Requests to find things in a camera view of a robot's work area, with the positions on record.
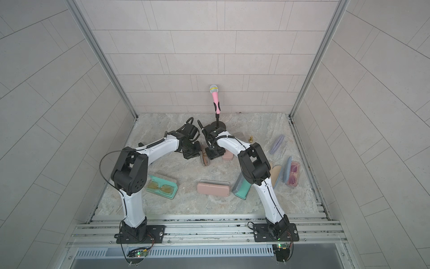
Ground beige case with glasses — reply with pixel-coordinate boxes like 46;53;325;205
200;147;210;167

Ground pink grey case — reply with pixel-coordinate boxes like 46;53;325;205
222;150;235;161

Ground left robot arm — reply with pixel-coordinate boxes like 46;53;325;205
110;117;201;244

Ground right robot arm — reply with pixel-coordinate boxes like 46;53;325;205
198;122;294;241

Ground mint case yellow glasses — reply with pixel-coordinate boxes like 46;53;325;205
145;174;178;200

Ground pink closed glasses case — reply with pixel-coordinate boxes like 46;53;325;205
197;180;230;197

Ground grey purple glasses case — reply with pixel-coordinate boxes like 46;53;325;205
269;135;285;155

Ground blue case beige lining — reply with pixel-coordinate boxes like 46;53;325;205
270;165;283;188

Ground clear case pink glasses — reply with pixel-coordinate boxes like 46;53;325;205
283;156;300;187

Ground pink toy microphone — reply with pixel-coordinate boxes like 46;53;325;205
209;85;221;115

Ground left circuit board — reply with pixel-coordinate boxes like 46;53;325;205
127;248;151;258

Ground circuit board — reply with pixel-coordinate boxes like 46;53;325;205
272;244;291;263
127;248;151;258

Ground right circuit board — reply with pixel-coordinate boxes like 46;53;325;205
272;244;291;263

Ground aluminium mounting rail frame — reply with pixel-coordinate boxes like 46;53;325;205
60;213;355;269

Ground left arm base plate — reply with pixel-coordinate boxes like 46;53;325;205
114;223;166;244

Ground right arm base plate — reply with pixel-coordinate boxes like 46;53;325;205
247;222;300;242

